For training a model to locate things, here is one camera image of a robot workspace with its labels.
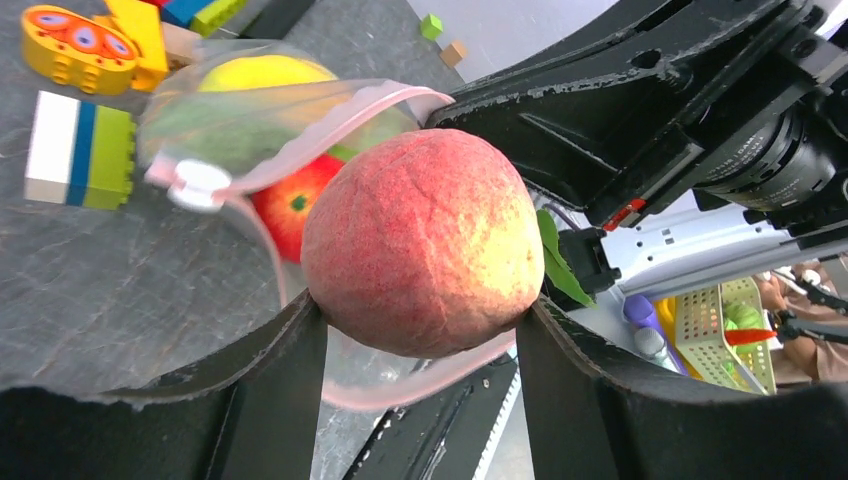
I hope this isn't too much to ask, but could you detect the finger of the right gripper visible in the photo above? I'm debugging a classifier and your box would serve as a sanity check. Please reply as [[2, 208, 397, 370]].
[[457, 1, 808, 100], [426, 72, 702, 229]]

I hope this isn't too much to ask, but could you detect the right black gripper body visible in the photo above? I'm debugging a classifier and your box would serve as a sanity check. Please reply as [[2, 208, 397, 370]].
[[586, 19, 848, 230]]

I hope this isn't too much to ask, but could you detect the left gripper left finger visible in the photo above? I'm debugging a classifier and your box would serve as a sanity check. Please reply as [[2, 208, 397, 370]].
[[1, 293, 327, 479]]

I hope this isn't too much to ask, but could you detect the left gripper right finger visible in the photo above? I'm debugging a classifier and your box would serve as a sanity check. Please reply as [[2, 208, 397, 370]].
[[517, 298, 847, 479]]

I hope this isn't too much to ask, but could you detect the red peach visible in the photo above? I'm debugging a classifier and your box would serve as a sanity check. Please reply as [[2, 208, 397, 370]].
[[301, 129, 544, 358]]

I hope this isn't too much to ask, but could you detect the red tomato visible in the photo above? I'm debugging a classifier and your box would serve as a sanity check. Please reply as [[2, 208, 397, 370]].
[[251, 154, 344, 264]]

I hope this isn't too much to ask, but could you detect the clear polka dot zip bag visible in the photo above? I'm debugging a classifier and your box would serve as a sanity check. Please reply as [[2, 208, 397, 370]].
[[145, 40, 529, 411]]

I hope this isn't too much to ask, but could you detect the yellow banana bunch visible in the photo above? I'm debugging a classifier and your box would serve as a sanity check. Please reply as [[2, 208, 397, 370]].
[[197, 54, 337, 92]]

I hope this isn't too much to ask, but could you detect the green cabbage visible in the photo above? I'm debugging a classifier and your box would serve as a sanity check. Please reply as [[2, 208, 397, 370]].
[[326, 106, 419, 162]]

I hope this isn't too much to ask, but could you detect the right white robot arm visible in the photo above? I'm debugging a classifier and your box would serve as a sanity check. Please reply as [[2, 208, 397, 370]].
[[427, 1, 847, 295]]

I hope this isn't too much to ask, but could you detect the tan wooden cube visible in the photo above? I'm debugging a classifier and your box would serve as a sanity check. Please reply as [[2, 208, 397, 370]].
[[439, 40, 467, 68]]

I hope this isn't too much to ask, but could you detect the background green basket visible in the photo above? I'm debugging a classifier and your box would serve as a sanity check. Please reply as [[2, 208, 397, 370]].
[[674, 277, 776, 395]]

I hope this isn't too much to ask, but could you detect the green cube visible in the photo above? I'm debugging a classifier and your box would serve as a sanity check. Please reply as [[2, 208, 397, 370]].
[[420, 14, 444, 41]]

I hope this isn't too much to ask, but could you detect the white blue green brick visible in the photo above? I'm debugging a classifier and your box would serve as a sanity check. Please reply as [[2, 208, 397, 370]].
[[24, 91, 136, 210]]

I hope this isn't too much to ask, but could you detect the slanted black microphone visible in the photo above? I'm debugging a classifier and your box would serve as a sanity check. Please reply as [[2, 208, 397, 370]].
[[237, 0, 316, 40]]

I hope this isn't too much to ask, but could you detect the tan small cube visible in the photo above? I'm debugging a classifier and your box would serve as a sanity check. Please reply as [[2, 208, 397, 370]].
[[161, 23, 202, 71]]

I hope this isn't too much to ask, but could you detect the multicolour brick stack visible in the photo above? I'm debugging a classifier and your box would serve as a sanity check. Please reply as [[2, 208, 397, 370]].
[[148, 0, 248, 37]]

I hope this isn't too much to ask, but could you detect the orange cartoon figure block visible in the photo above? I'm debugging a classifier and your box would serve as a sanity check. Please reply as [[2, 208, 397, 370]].
[[20, 5, 139, 95]]

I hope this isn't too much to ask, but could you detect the orange brick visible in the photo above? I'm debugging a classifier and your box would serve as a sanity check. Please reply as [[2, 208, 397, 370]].
[[104, 0, 169, 93]]

